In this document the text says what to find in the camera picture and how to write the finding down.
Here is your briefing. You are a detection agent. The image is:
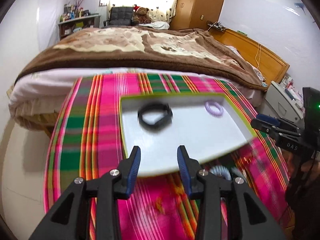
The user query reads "light blue spiral hair tie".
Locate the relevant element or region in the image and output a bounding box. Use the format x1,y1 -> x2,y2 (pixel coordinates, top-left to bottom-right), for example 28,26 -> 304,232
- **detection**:
209,165 -> 233,181

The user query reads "black wristband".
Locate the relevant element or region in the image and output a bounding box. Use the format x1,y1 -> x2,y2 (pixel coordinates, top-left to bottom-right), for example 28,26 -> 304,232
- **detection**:
137,102 -> 173,131

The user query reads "purple spiral hair tie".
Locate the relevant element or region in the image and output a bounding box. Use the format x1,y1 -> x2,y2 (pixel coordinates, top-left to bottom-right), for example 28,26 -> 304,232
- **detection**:
204,100 -> 224,117

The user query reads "grey drawer cabinet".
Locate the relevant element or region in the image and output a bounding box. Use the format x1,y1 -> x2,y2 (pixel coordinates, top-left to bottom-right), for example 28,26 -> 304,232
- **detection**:
259,81 -> 304,123

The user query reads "green white shallow tray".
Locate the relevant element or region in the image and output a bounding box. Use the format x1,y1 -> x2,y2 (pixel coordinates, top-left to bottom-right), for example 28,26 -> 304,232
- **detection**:
119,93 -> 257,177

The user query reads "pink green plaid cloth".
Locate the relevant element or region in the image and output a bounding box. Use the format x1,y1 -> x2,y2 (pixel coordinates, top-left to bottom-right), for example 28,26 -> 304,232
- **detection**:
43,73 -> 293,239

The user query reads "wooden headboard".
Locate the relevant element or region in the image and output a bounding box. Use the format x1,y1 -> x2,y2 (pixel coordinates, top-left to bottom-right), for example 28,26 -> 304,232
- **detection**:
209,28 -> 290,85

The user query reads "brown patterned blanket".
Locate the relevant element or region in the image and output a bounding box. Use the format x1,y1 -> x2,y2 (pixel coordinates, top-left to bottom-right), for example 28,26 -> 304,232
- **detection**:
17,26 -> 267,91

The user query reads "white bed sheet mattress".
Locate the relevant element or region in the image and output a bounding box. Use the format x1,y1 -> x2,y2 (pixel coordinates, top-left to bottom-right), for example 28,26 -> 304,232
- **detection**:
8,67 -> 263,120

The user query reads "wooden wardrobe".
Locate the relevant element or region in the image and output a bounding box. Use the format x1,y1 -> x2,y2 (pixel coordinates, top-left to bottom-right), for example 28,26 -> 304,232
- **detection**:
170,0 -> 224,30

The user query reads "white pillow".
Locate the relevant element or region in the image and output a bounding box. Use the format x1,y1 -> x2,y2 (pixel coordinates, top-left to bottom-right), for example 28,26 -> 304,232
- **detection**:
139,21 -> 170,30

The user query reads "dark grey chair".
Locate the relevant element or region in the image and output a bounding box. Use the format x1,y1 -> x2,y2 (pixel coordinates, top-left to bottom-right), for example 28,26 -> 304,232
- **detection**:
104,7 -> 133,27

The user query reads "brown teddy bear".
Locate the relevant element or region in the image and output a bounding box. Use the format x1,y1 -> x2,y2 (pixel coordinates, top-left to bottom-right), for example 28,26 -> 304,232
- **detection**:
132,6 -> 152,25

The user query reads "wooden desk shelf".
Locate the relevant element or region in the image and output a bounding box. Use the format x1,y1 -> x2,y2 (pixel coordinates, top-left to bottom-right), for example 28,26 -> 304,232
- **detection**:
58,14 -> 101,40

